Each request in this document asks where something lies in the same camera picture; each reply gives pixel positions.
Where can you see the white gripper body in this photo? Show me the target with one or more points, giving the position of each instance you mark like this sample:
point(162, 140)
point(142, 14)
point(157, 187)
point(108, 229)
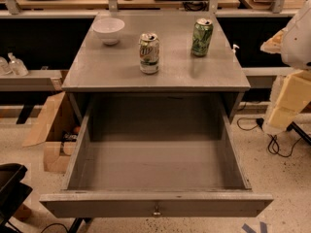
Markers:
point(297, 44)

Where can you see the white 7up soda can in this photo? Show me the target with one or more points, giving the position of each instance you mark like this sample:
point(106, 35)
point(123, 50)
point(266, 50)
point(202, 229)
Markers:
point(149, 53)

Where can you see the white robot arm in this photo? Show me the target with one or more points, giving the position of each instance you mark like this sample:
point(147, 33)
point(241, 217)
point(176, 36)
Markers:
point(301, 24)

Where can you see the green soda can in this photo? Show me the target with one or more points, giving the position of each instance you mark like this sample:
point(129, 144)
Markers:
point(201, 36)

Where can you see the open grey top drawer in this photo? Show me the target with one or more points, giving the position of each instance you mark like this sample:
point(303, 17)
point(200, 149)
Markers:
point(175, 151)

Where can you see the metal drawer knob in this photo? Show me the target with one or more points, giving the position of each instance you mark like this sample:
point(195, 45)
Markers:
point(156, 212)

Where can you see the white ceramic bowl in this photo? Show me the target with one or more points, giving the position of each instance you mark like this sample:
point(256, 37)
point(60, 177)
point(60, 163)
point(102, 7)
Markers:
point(108, 30)

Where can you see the grey cabinet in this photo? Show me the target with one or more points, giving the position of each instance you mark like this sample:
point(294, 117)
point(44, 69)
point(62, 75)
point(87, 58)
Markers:
point(116, 68)

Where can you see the open cardboard box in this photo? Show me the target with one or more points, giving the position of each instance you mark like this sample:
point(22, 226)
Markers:
point(55, 119)

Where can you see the grey side shelf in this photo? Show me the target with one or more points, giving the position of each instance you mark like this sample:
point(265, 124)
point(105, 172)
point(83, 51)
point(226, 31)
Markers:
point(36, 80)

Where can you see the clear plastic bottle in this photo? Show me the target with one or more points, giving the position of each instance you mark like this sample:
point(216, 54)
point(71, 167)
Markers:
point(17, 66)
point(4, 66)

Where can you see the black chair part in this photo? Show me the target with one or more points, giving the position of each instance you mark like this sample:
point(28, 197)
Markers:
point(12, 193)

